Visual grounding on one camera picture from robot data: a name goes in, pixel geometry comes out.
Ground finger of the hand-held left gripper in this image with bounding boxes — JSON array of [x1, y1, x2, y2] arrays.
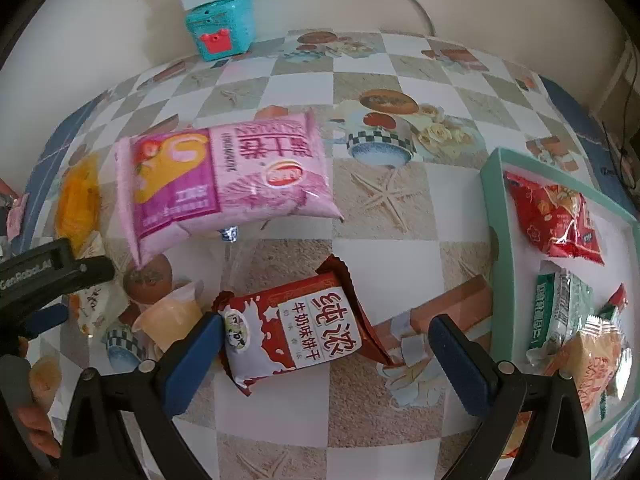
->
[[19, 304, 69, 341], [70, 255, 117, 295]]

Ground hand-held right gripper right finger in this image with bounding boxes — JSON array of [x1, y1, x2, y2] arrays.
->
[[428, 314, 593, 480]]

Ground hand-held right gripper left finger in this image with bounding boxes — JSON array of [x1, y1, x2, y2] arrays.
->
[[59, 312, 223, 480]]

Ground beige bun packet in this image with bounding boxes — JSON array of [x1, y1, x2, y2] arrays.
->
[[131, 281, 205, 357]]

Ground yellow snack packet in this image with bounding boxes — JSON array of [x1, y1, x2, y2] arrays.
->
[[54, 154, 103, 256]]

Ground green and white snack packet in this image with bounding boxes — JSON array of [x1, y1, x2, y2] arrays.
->
[[525, 267, 596, 367]]

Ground red milk biscuit packet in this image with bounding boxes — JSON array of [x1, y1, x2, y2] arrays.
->
[[212, 254, 397, 397]]

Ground teal tray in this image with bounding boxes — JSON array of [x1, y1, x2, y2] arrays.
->
[[479, 147, 640, 448]]

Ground orange swiss roll packet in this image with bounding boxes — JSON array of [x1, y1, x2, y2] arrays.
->
[[544, 314, 632, 417]]

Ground clear packet with blue label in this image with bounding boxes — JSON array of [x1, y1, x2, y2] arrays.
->
[[217, 226, 261, 281]]

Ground red snack packet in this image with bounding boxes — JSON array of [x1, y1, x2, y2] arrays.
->
[[547, 192, 606, 267], [505, 170, 586, 256]]

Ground pink swiss roll packet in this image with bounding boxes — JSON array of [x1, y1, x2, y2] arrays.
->
[[112, 109, 346, 267]]

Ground person's left hand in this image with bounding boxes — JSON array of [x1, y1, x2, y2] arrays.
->
[[16, 356, 64, 461]]

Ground small pink candy packet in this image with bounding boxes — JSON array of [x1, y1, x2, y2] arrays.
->
[[7, 192, 30, 236]]

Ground checkered printed tablecloth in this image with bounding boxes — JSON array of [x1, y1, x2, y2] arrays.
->
[[0, 27, 640, 480]]

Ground teal box with red crab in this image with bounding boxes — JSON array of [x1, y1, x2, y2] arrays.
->
[[184, 0, 253, 62]]

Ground black cable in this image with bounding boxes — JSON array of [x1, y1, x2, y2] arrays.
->
[[600, 120, 640, 181]]

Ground thin white power cable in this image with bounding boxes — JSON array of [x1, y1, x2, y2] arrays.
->
[[265, 0, 435, 36]]

